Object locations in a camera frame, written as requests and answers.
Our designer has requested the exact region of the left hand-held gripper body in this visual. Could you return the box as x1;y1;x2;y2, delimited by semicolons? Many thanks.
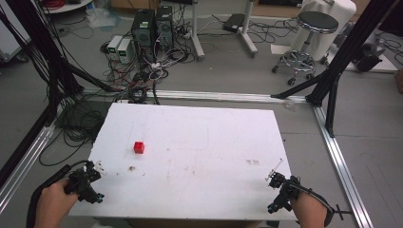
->
64;167;96;203

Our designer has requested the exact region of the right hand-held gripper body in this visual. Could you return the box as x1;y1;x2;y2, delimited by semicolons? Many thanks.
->
276;175;302;207

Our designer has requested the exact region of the person's right hand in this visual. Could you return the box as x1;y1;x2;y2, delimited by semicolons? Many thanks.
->
290;191;329;228

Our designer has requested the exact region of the person's left hand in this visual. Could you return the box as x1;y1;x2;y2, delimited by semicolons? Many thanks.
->
33;178;79;228

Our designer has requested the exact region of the thin white stick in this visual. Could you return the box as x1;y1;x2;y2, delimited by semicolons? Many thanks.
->
264;158;284;182

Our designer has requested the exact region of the black short strut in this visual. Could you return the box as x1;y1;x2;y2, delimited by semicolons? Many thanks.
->
324;74;342;139

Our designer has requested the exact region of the black diagonal brace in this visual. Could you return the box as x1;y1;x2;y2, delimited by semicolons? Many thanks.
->
270;71;327;100

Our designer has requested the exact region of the white power supply box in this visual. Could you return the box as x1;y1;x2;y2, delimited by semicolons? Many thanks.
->
116;38;134;65
106;34;124;61

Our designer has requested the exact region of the black computer tower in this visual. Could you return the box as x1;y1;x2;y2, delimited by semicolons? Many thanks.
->
130;9;157;64
154;5;175;52

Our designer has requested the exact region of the white desk leg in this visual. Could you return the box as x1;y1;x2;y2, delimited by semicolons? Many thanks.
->
238;0;259;59
189;0;206;62

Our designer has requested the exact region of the black device on board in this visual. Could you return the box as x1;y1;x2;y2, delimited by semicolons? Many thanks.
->
351;40;387;73

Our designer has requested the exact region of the clear plastic bag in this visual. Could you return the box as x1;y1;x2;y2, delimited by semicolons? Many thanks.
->
85;7;123;30

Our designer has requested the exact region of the black round stool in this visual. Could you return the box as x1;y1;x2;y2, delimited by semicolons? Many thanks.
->
271;10;340;87

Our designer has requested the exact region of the flat black box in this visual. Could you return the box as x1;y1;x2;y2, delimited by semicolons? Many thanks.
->
221;12;246;33

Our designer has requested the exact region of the white round table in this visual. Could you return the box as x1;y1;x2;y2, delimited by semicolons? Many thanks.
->
40;0;95;15

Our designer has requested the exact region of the heap of black cables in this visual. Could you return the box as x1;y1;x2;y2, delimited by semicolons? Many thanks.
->
38;100;110;167

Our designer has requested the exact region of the aluminium floor rail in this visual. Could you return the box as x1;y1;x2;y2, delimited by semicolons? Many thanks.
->
80;87;309;105
0;122;57;214
312;104;375;228

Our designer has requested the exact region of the black cable tie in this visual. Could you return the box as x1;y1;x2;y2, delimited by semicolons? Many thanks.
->
333;203;354;221

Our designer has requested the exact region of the black low frame beam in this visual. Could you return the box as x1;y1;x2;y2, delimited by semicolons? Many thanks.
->
0;103;57;189

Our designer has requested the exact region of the tangle of floor cables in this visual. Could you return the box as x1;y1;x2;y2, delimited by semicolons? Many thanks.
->
99;28;196;106

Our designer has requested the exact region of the black frame post with cables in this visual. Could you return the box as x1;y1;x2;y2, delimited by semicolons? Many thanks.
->
0;0;123;127

